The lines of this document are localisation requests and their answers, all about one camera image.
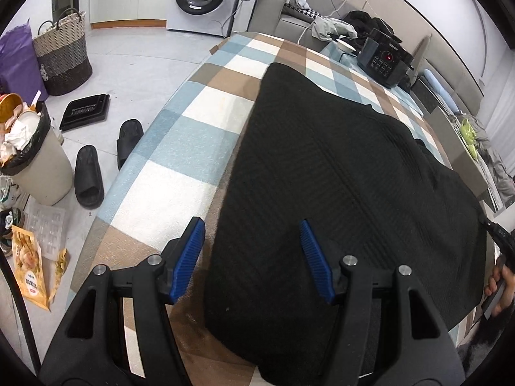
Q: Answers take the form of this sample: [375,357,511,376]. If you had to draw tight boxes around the black knit sweater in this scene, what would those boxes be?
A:
[203,63,485,385]

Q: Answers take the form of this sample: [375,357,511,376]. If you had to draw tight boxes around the person's right hand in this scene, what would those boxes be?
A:
[484,263,515,317]

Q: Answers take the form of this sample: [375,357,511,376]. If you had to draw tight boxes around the checkered tablecloth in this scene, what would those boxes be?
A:
[65,31,484,386]

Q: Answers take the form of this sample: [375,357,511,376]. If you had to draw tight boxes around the green toy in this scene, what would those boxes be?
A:
[460,119,478,161]

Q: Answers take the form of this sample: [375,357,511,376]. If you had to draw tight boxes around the black slipper near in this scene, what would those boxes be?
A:
[74,145,105,209]

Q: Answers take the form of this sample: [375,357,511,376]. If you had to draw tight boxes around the black slipper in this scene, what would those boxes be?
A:
[116,119,144,170]
[74,145,105,209]

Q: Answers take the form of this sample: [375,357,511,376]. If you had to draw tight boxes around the black slipper far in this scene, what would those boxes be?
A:
[116,119,144,170]

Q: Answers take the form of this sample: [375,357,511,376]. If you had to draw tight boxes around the orange snack bag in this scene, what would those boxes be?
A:
[11,226,68,311]

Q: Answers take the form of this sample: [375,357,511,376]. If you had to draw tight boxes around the beige trash bin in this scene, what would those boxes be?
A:
[1,105,73,206]

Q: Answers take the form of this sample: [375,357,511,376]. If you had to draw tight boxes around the black electric pressure cooker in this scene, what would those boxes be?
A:
[357,29,414,88]

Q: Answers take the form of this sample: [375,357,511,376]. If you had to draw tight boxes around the woven laundry basket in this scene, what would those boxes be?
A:
[33,8,92,96]

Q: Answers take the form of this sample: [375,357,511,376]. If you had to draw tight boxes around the purple bag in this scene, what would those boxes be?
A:
[0,23,48,103]

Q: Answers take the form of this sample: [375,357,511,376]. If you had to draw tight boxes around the grey sofa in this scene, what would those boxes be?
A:
[248,0,350,51]

